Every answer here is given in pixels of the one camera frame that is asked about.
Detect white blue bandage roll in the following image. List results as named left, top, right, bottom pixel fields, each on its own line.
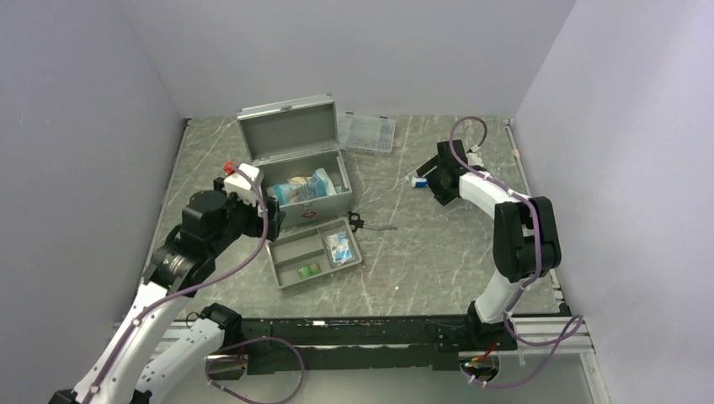
left=410, top=177, right=429, bottom=189

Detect black handled scissors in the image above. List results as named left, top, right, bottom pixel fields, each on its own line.
left=348, top=211, right=398, bottom=232

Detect blue white mask pack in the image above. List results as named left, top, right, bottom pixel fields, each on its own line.
left=271, top=168, right=343, bottom=205

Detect grey plastic divided tray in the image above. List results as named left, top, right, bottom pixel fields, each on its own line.
left=266, top=217, right=363, bottom=290

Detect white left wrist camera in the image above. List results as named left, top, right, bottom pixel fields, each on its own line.
left=223, top=162, right=264, bottom=199

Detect alcohol wipes zip bag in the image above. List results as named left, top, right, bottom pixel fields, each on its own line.
left=325, top=231, right=354, bottom=266

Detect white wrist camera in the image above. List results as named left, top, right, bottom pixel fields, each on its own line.
left=466, top=152, right=484, bottom=167
left=223, top=162, right=264, bottom=199

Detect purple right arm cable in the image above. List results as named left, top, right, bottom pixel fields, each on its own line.
left=449, top=115, right=584, bottom=391

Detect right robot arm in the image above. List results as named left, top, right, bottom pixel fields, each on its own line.
left=417, top=141, right=562, bottom=349

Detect clear plastic pill organizer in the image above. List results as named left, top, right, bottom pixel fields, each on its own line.
left=337, top=112, right=396, bottom=156

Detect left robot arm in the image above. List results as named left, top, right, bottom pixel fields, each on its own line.
left=50, top=189, right=285, bottom=403

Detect grey metal medicine case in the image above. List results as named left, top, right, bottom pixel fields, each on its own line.
left=237, top=93, right=354, bottom=227

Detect green wind oil box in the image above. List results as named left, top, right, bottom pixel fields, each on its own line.
left=297, top=263, right=322, bottom=279

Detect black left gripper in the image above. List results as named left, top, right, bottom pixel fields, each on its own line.
left=208, top=178, right=284, bottom=256

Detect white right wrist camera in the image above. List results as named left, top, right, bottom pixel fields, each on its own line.
left=466, top=152, right=484, bottom=167

